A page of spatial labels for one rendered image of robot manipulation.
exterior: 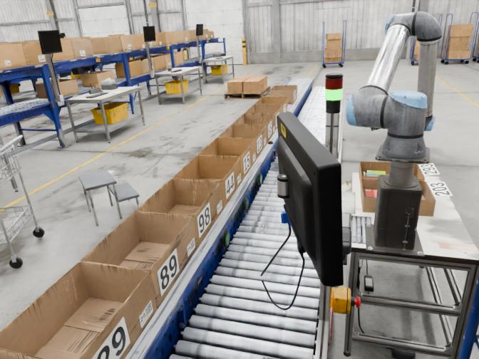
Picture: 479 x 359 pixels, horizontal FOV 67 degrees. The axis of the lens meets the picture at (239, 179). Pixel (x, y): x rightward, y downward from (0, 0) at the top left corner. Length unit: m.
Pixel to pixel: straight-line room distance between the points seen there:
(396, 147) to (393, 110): 0.16
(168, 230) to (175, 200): 0.42
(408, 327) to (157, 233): 1.70
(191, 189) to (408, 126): 1.12
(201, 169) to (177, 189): 0.39
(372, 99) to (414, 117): 0.20
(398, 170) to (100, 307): 1.38
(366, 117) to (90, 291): 1.36
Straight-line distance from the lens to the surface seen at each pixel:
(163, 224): 1.71
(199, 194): 2.02
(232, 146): 2.72
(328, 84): 1.12
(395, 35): 2.13
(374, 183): 2.51
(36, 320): 1.40
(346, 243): 1.36
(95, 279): 1.49
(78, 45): 8.29
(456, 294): 2.31
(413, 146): 1.76
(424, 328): 2.71
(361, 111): 1.78
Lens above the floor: 1.81
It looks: 23 degrees down
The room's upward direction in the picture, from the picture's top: 4 degrees counter-clockwise
